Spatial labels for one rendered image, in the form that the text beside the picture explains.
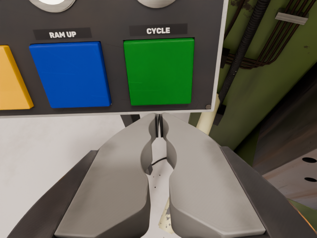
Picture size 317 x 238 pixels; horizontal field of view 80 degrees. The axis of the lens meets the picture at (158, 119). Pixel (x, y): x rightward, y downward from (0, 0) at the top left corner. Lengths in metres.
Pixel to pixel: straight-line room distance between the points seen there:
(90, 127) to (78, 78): 1.18
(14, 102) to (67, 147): 1.13
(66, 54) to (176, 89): 0.13
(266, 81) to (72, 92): 0.51
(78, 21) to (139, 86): 0.09
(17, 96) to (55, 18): 0.11
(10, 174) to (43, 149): 0.23
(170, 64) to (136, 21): 0.05
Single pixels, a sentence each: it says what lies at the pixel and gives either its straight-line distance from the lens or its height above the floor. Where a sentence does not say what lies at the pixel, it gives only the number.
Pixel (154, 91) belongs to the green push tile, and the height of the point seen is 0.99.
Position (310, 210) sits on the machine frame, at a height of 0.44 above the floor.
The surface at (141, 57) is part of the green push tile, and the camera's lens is 0.22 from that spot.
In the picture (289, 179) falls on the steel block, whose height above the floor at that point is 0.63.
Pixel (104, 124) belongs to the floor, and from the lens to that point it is 1.39.
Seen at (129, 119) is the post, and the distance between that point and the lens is 0.55.
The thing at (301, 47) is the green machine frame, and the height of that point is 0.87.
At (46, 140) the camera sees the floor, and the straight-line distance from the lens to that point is 1.50.
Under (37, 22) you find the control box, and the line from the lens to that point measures 0.25.
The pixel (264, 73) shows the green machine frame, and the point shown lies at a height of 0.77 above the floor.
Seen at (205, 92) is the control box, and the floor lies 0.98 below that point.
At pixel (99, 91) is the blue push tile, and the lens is 0.24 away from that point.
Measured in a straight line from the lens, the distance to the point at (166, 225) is 0.53.
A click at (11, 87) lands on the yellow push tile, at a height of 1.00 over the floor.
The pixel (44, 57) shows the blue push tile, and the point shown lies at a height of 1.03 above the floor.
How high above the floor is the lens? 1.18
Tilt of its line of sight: 61 degrees down
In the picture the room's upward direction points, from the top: 4 degrees counter-clockwise
